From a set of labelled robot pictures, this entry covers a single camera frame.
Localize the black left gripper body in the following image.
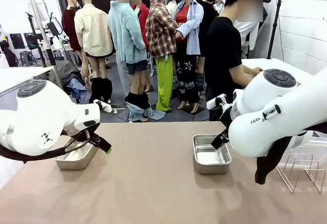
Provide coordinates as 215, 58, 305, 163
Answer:
76, 123, 106, 147

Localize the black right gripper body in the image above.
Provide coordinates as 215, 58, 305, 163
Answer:
219, 103, 233, 134

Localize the steel rectangular container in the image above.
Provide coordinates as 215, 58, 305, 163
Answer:
192, 133, 232, 175
53, 135, 100, 171

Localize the person's right forearm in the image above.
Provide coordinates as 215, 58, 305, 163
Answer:
240, 66, 256, 86

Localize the blue cloth pile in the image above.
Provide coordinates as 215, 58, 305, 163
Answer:
66, 77, 89, 104

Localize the person in black t-shirt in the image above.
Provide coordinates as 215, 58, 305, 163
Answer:
205, 0, 272, 122

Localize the grey cloth pile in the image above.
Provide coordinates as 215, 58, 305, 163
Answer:
55, 60, 86, 96

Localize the white shirt mannequin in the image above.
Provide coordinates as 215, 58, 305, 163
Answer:
233, 20, 261, 51

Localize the red top blue shirt mannequin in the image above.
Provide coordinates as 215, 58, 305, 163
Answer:
175, 0, 205, 114

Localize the black light stand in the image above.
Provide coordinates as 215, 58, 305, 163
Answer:
266, 0, 284, 60

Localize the cream jacket mannequin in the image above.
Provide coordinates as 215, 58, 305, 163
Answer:
74, 0, 115, 104

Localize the grey plastic stool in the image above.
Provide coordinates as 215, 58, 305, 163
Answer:
19, 51, 36, 66

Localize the plaid shirt hooded mannequin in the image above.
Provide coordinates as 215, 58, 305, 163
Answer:
145, 0, 179, 113

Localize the maroon sweater mannequin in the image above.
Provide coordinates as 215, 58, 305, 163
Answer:
61, 0, 89, 78

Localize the black power adapter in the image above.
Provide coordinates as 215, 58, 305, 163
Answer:
46, 21, 61, 37

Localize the small white collar mannequin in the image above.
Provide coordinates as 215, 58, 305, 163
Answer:
214, 0, 225, 14

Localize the black tripod stand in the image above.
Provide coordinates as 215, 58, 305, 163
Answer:
25, 11, 47, 68

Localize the red jacket mannequin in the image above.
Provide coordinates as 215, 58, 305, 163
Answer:
130, 0, 151, 52

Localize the tall metal pole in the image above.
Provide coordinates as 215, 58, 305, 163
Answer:
24, 0, 64, 91

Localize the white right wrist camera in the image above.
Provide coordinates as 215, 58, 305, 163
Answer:
206, 93, 228, 110

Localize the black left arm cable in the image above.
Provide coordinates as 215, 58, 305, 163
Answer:
0, 129, 93, 165

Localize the metal wire lid rack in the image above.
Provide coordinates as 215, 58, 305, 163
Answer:
275, 153, 326, 194

